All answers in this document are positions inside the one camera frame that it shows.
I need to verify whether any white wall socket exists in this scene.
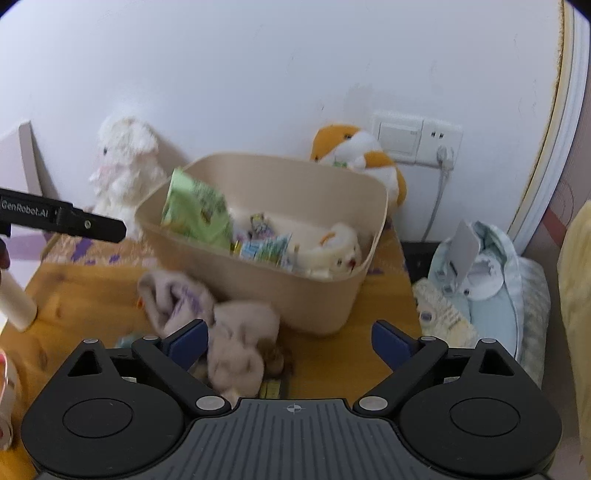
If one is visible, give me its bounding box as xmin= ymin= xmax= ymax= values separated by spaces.
xmin=416 ymin=119 xmax=464 ymax=169

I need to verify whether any white plastic round stand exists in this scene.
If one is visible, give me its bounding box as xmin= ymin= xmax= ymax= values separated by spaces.
xmin=436 ymin=221 xmax=504 ymax=301

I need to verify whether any white plug with cable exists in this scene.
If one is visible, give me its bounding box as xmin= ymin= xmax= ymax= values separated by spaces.
xmin=421 ymin=146 xmax=455 ymax=243

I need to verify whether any orange white plush hamster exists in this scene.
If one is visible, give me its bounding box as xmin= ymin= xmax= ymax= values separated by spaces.
xmin=310 ymin=124 xmax=408 ymax=209

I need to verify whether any beige plastic storage bin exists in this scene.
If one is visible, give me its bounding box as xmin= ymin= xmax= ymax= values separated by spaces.
xmin=135 ymin=153 xmax=389 ymax=335

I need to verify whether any lilac box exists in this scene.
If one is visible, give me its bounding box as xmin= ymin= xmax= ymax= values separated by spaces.
xmin=0 ymin=120 xmax=47 ymax=241

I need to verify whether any pale yellow rolled towels bag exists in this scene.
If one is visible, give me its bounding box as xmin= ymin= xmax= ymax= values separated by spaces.
xmin=557 ymin=201 xmax=591 ymax=467

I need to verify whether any purple floral table runner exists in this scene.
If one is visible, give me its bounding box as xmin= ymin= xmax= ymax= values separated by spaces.
xmin=41 ymin=234 xmax=158 ymax=269

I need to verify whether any light blue pillow bundle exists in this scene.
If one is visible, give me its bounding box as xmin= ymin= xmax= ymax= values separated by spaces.
xmin=413 ymin=222 xmax=551 ymax=385

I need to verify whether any beige purple sock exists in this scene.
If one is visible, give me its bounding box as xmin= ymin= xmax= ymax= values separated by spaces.
xmin=137 ymin=270 xmax=215 ymax=338

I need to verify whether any green snack packet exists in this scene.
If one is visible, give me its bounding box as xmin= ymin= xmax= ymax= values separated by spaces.
xmin=160 ymin=168 xmax=233 ymax=250

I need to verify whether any white wall switch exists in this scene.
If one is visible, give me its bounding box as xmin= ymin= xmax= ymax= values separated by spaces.
xmin=372 ymin=110 xmax=424 ymax=164

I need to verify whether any cream cylindrical bottle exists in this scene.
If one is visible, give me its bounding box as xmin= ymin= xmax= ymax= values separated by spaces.
xmin=0 ymin=270 xmax=38 ymax=332

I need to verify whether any blue white snack packet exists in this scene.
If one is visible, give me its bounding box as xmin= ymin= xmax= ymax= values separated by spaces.
xmin=231 ymin=234 xmax=291 ymax=270

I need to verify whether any white plush bunny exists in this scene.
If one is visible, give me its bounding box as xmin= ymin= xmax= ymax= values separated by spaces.
xmin=89 ymin=117 xmax=167 ymax=242

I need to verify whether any small white plush toy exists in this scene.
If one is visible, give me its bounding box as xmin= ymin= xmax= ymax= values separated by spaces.
xmin=291 ymin=223 xmax=363 ymax=279

